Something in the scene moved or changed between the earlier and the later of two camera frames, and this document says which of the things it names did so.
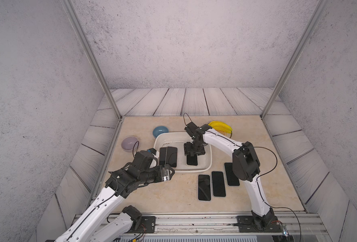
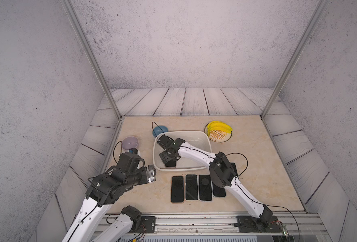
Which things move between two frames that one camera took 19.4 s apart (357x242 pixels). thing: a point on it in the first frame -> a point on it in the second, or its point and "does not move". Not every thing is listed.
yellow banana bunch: [221, 126] does not move
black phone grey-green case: [218, 184] does not move
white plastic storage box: [164, 139] does not move
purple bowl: [130, 144] does not move
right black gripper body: [193, 147] -> [165, 156]
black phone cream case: [204, 189] -> [191, 187]
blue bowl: [159, 130] does not move
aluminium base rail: [281, 224] does not move
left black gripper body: [156, 175] -> [141, 176]
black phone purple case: [192, 161] -> [205, 189]
